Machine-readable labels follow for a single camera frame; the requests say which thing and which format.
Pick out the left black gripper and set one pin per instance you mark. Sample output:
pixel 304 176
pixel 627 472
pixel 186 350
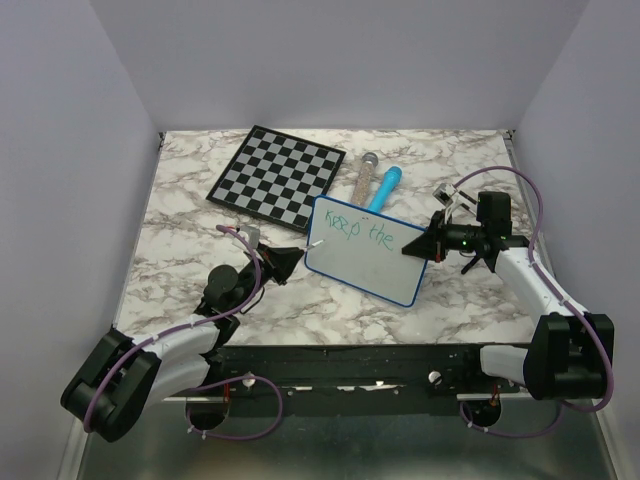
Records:
pixel 279 262

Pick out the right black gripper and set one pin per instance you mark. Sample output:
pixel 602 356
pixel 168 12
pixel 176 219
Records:
pixel 431 244

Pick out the green white marker pen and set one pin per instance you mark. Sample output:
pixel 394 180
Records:
pixel 314 245

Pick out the blue framed whiteboard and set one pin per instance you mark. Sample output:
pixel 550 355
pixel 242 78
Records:
pixel 362 249

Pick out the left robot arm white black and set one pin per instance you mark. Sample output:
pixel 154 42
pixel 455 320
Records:
pixel 160 360

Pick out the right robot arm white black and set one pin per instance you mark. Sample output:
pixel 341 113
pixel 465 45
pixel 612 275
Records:
pixel 571 349

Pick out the blue toy microphone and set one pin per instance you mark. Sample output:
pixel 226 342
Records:
pixel 391 179

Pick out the black grey chessboard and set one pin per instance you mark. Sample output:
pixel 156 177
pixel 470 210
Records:
pixel 276 177

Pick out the glitter tube silver cap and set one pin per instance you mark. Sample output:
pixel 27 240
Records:
pixel 369 161

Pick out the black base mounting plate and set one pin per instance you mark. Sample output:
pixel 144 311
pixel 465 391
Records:
pixel 315 381

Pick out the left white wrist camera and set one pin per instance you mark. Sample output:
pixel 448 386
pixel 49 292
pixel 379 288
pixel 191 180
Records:
pixel 251 235

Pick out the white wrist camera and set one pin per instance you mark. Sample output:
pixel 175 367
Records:
pixel 448 196
pixel 251 235

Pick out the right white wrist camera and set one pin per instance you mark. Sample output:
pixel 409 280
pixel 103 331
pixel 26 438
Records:
pixel 448 196

